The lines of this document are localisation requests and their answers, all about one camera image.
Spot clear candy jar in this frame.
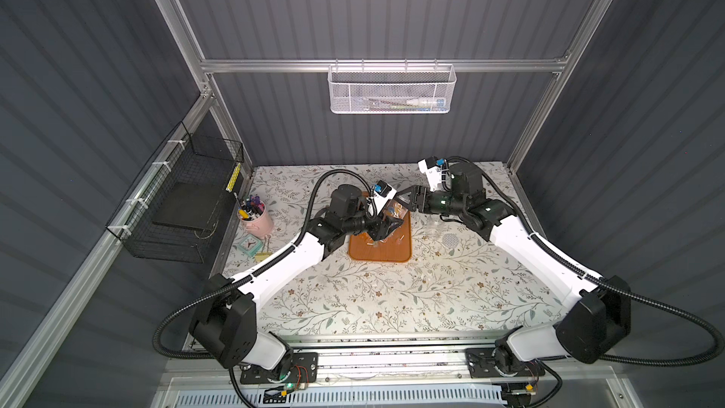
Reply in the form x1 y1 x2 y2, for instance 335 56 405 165
426 218 446 240
383 198 409 221

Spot white jar lid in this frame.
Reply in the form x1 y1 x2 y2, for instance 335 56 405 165
442 233 460 249

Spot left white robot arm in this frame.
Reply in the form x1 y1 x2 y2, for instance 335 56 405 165
190 181 402 374

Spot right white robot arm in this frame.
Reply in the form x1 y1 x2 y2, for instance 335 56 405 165
396 157 632 376

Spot pile of colourful lollipops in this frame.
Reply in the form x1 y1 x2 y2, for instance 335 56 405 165
368 227 405 247

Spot brown wooden tray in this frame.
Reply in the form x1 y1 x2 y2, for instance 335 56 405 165
347 213 413 264

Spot white pen in basket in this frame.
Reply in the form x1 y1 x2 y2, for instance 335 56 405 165
406 97 447 111

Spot pink pen cup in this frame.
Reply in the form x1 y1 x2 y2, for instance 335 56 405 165
237 196 274 239

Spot yellow marker pen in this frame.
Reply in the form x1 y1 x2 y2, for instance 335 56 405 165
226 164 242 193

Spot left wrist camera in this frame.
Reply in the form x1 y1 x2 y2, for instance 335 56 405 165
368 181 396 215

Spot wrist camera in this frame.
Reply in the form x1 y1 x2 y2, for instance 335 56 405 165
368 181 396 215
418 157 449 192

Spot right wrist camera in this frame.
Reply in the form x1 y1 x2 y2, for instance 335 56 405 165
418 157 449 192

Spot left black corrugated cable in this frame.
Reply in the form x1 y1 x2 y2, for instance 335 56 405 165
151 168 373 361

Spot black corrugated cable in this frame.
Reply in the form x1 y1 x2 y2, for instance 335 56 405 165
446 156 725 368
151 168 373 361

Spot white wire mesh basket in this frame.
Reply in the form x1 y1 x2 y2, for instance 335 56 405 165
327 62 457 115

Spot black wire basket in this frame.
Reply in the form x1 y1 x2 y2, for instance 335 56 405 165
107 126 245 264

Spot right black corrugated cable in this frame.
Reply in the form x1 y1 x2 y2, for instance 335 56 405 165
446 156 725 368

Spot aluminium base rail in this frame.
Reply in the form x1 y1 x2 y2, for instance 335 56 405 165
158 331 617 392

